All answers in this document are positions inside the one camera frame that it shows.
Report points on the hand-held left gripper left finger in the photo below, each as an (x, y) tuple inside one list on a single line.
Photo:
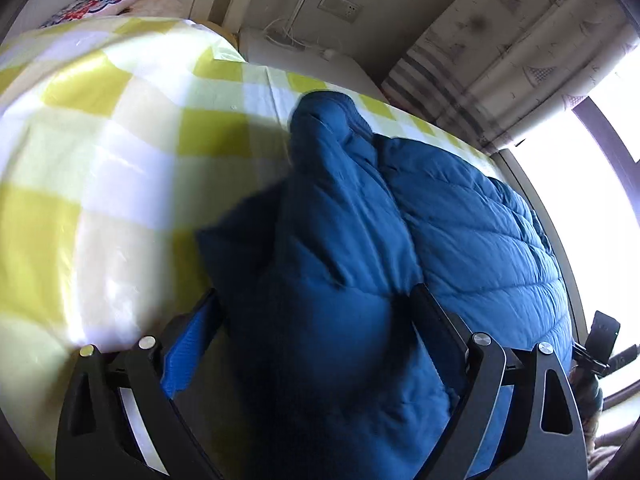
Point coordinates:
[(187, 355)]

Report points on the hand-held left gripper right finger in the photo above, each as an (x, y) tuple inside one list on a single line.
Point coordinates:
[(436, 321)]

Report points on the blue puffer jacket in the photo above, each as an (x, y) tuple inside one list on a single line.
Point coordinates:
[(465, 220)]

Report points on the person's right forearm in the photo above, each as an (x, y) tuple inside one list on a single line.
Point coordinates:
[(607, 440)]

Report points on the person's right hand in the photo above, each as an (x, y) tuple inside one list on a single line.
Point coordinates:
[(589, 392)]

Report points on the window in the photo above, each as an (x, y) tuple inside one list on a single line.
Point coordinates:
[(590, 210)]

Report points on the yellow checked bed sheet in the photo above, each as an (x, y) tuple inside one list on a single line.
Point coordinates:
[(100, 160)]

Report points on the white nightstand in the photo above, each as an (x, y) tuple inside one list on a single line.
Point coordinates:
[(310, 72)]

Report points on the printed striped curtain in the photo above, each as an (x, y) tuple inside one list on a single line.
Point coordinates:
[(515, 50)]

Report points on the pink pillow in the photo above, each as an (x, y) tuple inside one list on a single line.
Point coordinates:
[(160, 7)]

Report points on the floral patterned pillow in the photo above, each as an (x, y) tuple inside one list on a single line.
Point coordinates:
[(90, 5)]

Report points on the wall socket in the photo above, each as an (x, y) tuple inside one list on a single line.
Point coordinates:
[(340, 6)]

